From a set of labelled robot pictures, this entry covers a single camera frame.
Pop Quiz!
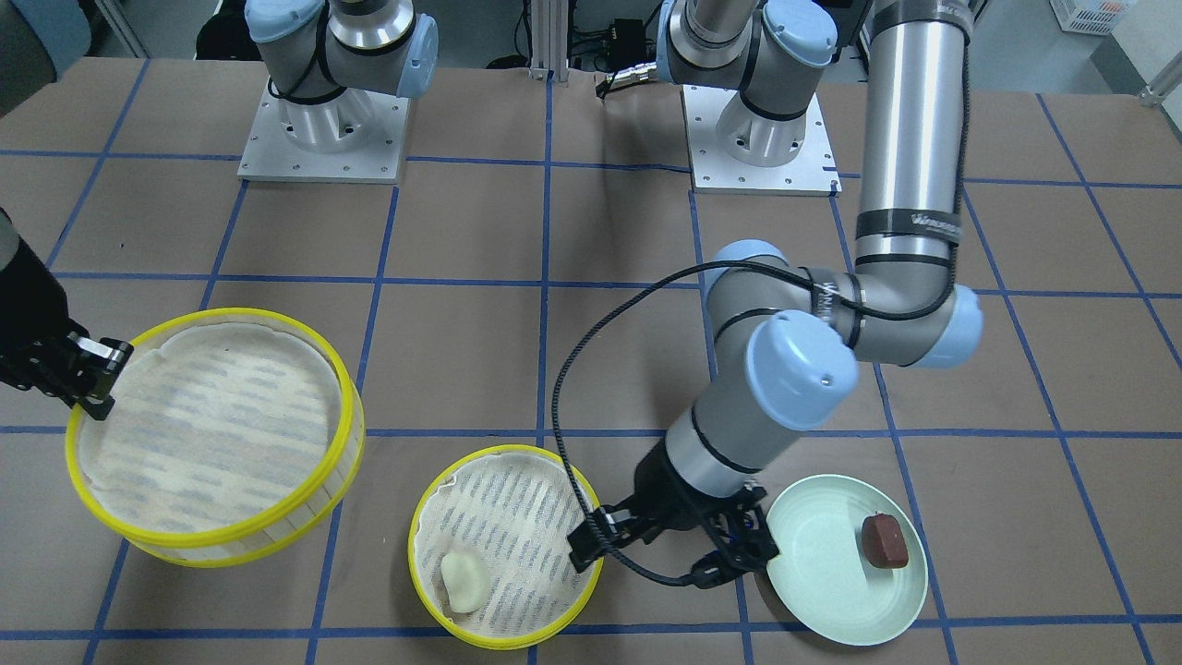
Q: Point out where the yellow rimmed bamboo steamer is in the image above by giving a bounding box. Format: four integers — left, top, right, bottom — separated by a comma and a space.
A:
408, 443, 602, 651

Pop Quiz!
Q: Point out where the brown rectangular bun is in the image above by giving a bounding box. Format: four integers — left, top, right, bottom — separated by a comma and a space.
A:
860, 513, 911, 571

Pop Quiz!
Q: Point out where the white rectangular bun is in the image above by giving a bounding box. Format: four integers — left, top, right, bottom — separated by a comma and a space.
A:
440, 550, 491, 614

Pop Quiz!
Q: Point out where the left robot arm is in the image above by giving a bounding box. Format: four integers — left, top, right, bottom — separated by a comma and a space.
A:
567, 1, 983, 588

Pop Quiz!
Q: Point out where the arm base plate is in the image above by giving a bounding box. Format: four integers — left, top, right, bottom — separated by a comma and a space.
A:
682, 85, 843, 197
238, 87, 411, 185

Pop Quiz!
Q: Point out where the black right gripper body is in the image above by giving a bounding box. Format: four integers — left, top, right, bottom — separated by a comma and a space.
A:
1, 245, 87, 408

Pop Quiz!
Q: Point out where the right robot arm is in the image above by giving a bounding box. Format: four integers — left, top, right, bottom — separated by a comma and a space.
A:
4, 1, 778, 588

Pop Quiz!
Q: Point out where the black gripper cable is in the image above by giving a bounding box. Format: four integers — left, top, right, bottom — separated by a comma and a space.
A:
551, 260, 970, 587

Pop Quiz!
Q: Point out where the light green round plate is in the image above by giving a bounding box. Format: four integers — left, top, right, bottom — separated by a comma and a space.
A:
766, 472, 929, 647

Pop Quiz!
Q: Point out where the aluminium frame post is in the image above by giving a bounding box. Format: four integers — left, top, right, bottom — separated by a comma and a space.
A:
527, 0, 574, 87

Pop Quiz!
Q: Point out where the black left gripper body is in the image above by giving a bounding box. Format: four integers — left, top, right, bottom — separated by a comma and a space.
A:
609, 441, 780, 578

